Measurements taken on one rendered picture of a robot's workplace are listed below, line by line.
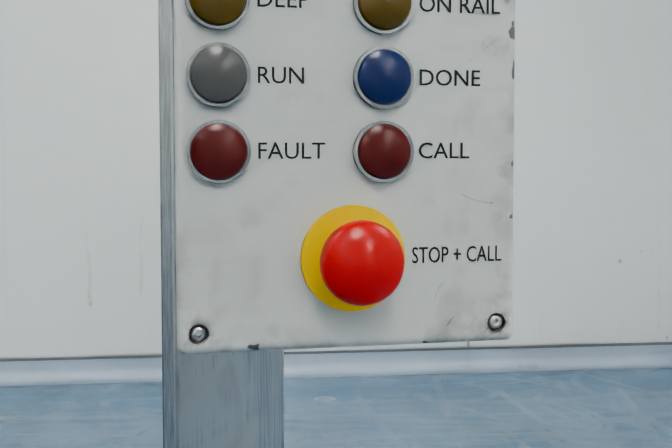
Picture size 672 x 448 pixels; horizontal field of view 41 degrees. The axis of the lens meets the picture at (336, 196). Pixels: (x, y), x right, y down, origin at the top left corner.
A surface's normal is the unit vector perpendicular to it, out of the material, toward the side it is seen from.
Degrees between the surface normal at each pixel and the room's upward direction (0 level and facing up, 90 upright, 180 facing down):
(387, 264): 90
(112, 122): 90
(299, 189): 90
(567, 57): 90
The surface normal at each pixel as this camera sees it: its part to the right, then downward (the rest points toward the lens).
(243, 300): 0.20, 0.05
